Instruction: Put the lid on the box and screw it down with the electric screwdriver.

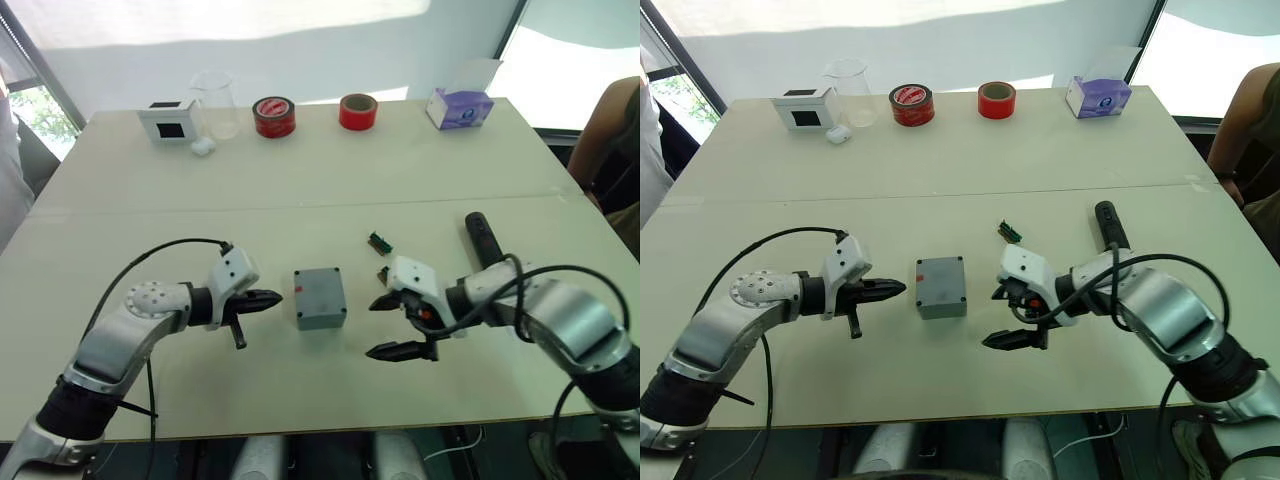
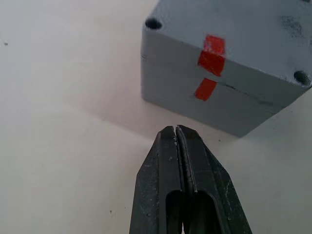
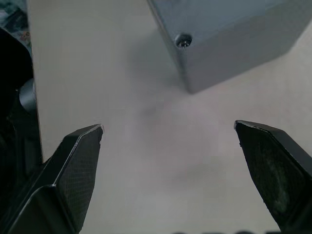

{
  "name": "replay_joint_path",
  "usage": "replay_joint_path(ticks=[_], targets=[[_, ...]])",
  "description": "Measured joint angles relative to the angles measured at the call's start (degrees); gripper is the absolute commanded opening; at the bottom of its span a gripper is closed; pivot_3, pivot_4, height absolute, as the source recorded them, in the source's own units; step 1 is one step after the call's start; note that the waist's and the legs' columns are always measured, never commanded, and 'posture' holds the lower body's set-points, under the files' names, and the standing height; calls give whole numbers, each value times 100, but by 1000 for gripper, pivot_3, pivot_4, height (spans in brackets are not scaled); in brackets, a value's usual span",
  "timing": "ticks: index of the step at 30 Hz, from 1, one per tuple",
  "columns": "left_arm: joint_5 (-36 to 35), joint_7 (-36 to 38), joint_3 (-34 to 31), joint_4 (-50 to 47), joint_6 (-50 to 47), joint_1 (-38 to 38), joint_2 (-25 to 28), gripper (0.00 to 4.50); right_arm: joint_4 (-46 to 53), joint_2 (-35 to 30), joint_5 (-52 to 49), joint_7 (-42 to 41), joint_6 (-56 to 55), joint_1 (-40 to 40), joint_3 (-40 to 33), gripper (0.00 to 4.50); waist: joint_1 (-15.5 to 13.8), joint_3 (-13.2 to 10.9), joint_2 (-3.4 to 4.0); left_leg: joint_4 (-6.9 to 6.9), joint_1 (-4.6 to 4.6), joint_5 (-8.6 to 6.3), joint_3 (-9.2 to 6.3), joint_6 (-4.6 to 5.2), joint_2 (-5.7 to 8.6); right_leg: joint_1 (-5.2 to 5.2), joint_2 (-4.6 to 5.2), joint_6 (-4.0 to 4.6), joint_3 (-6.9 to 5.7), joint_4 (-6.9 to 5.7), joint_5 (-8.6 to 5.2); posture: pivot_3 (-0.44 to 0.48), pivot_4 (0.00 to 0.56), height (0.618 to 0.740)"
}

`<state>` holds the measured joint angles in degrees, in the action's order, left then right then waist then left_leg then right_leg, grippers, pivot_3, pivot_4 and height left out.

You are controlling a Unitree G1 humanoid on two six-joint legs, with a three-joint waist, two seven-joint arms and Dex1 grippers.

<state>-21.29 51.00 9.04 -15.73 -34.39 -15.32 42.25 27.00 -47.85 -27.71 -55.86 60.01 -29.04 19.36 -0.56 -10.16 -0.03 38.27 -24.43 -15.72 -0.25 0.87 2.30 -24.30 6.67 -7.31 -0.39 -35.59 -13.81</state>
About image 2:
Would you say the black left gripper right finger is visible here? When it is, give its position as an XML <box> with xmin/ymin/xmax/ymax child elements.
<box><xmin>176</xmin><ymin>124</ymin><xmax>253</xmax><ymax>234</ymax></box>

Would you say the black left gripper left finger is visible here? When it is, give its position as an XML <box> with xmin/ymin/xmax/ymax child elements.
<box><xmin>129</xmin><ymin>125</ymin><xmax>186</xmax><ymax>234</ymax></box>

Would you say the grey box base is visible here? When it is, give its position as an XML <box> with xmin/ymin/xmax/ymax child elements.
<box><xmin>140</xmin><ymin>58</ymin><xmax>293</xmax><ymax>138</ymax></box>

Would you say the red tape strip on lid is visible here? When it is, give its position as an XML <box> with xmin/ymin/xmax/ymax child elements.
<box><xmin>197</xmin><ymin>34</ymin><xmax>226</xmax><ymax>78</ymax></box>

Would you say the grey box lid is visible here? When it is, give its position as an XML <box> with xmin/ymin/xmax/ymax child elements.
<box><xmin>140</xmin><ymin>0</ymin><xmax>312</xmax><ymax>114</ymax></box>

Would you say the red tape strip on base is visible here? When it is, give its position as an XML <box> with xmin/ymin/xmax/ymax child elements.
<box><xmin>194</xmin><ymin>78</ymin><xmax>218</xmax><ymax>102</ymax></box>

